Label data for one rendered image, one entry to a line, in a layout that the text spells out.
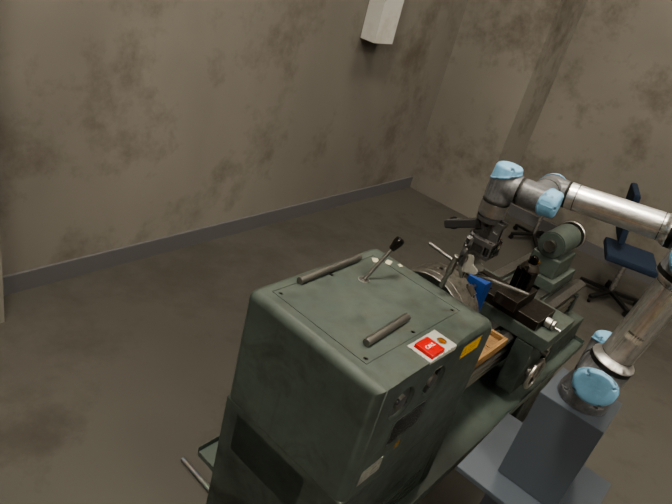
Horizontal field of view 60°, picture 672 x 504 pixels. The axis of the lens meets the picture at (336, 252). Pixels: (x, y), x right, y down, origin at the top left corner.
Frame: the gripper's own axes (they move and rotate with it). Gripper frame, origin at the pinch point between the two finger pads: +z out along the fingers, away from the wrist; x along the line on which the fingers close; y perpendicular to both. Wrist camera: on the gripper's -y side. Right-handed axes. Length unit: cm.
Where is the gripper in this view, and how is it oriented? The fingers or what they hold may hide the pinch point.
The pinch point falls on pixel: (460, 272)
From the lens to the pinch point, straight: 175.1
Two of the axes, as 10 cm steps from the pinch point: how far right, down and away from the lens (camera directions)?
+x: 6.5, -2.3, 7.3
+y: 7.3, 4.6, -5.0
